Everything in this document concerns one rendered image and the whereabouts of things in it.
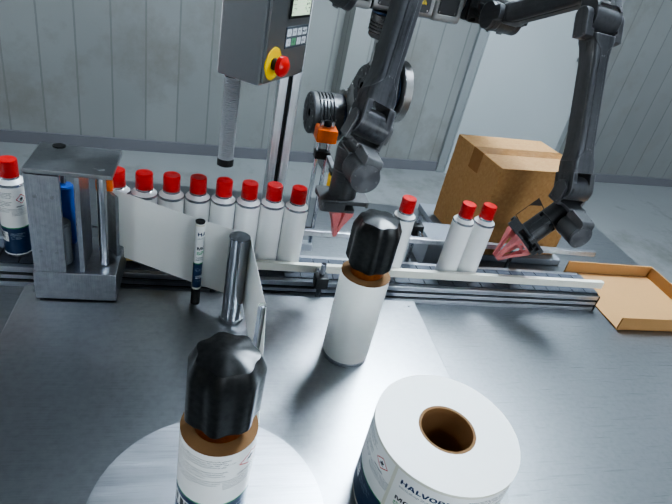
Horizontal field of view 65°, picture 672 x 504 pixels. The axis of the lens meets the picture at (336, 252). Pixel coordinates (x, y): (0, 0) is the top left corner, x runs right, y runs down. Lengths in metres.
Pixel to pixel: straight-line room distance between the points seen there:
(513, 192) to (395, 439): 0.94
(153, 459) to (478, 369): 0.68
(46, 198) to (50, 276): 0.16
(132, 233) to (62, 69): 2.77
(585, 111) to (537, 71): 3.27
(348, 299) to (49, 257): 0.54
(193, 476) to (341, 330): 0.41
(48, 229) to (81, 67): 2.82
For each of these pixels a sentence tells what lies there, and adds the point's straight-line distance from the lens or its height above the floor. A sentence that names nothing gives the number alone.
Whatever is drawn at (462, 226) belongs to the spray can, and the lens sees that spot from 1.27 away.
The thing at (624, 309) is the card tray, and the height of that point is 0.83.
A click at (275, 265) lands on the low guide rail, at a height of 0.91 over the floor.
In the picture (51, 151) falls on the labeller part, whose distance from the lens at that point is 1.05.
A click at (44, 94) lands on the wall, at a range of 3.89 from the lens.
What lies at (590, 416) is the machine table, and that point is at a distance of 1.24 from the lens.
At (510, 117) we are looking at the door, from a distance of 4.65.
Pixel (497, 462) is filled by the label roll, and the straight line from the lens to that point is 0.77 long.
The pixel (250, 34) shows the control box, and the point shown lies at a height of 1.37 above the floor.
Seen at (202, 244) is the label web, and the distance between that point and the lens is 1.02.
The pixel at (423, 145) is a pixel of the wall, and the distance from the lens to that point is 4.41.
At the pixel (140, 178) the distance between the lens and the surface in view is 1.11.
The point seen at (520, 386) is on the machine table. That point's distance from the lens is 1.21.
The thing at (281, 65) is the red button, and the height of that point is 1.33.
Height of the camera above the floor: 1.57
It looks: 31 degrees down
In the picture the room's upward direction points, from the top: 13 degrees clockwise
